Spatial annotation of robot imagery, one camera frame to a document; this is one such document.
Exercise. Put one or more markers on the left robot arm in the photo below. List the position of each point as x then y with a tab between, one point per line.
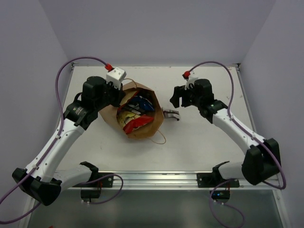
41	179

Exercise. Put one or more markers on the red chip bag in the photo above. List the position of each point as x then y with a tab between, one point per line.
137	123

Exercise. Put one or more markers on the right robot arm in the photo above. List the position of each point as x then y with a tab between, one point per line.
262	156

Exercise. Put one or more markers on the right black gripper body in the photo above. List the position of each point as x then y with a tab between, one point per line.
193	100

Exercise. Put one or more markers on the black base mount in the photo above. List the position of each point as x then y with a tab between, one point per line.
99	180
211	180

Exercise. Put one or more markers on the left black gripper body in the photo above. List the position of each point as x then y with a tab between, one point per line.
116	94

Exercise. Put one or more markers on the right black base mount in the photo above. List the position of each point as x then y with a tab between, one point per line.
211	180

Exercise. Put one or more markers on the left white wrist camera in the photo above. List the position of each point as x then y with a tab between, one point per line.
116	76

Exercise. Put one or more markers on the blue snack bag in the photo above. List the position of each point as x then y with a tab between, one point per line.
141	103

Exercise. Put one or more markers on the yellow chip bag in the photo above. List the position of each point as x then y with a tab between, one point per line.
124	117

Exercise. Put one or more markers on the dark chocolate bar wrapper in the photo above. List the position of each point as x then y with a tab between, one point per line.
132	110

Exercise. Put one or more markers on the brown paper bag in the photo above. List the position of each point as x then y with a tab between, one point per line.
131	89

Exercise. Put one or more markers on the aluminium front rail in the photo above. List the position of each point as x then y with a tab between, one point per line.
146	180

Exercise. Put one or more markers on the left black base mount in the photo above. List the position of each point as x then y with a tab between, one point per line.
99	180

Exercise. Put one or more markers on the brown chocolate bar wrapper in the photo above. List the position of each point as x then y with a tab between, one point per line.
171	114

